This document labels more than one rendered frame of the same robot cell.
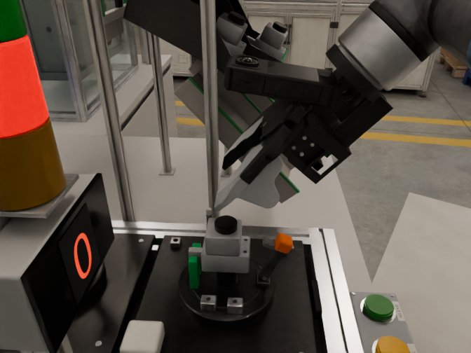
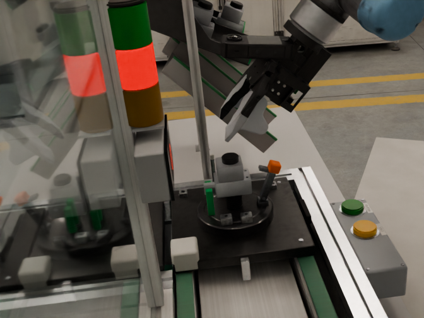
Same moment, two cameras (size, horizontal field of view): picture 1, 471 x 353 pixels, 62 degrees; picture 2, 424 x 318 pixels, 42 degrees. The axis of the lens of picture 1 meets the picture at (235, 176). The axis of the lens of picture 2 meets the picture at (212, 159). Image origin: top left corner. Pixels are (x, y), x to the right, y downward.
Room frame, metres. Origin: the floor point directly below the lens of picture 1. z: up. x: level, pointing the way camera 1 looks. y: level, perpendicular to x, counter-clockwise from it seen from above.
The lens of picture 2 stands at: (-0.44, 0.12, 1.53)
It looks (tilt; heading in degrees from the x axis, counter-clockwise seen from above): 27 degrees down; 355
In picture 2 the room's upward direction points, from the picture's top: 6 degrees counter-clockwise
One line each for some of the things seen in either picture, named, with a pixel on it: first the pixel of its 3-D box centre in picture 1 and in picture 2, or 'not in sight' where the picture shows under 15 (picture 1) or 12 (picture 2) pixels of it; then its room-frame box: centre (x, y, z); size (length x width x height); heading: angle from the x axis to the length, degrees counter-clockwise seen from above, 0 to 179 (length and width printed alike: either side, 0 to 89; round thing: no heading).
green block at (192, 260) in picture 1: (194, 272); (210, 202); (0.40, 0.06, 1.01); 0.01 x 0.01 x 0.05; 86
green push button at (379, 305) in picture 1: (378, 309); (352, 209); (0.38, -0.20, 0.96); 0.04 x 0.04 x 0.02
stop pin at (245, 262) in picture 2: not in sight; (245, 269); (0.28, 0.02, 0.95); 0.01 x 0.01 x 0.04; 86
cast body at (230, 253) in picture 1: (219, 241); (226, 173); (0.41, 0.02, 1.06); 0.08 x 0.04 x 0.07; 87
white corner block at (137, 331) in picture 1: (143, 344); (185, 254); (0.32, 0.12, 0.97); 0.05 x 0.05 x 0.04; 86
